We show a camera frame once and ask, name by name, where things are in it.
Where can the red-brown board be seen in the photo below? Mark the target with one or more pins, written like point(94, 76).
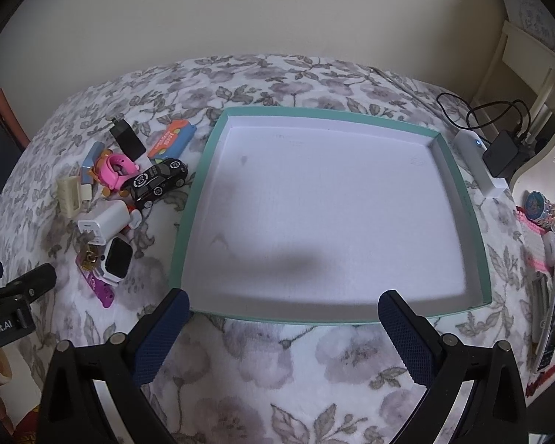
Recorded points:
point(9, 115)

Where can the orange and blue toy case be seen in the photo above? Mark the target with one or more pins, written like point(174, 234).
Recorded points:
point(171, 138)

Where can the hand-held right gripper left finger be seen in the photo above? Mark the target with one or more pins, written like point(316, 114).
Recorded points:
point(166, 328)

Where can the teal box lid tray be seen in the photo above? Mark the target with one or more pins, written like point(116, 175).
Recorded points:
point(328, 217)

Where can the magenta lighter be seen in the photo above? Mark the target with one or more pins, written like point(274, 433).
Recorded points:
point(101, 293)

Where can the pink toy watch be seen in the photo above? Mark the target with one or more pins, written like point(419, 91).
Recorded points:
point(108, 176)

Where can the round patterned tin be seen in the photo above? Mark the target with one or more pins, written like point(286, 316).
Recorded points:
point(536, 206)

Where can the cream wooden shelf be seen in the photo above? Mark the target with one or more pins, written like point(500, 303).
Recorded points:
point(518, 55)

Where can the white oval gadget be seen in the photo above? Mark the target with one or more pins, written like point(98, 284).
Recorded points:
point(549, 246)

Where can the silver hair clip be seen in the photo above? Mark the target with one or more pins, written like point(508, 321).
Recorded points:
point(541, 296)

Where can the cream hair clip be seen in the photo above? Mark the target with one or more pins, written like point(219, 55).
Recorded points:
point(69, 196)

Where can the white charger plug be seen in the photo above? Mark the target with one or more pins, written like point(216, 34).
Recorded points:
point(101, 222)

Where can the black charger plug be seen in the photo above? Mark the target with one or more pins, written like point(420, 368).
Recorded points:
point(127, 141)

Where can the black power adapter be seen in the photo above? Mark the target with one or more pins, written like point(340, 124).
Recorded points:
point(504, 152)

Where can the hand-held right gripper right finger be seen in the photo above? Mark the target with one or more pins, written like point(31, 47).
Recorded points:
point(404, 333)

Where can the pink and white knitted cloth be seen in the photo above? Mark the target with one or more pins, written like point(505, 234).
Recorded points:
point(534, 245)

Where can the floral blanket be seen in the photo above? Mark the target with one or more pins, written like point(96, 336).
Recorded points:
point(305, 360)

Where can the black toy car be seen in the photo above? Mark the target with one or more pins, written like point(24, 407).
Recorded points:
point(152, 182)

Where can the white device with blue light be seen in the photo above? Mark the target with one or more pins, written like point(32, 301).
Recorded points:
point(478, 166)

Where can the light blue block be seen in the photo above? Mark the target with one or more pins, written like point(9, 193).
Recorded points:
point(91, 162)

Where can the white plastic chair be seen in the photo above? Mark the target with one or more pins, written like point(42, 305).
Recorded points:
point(532, 171)

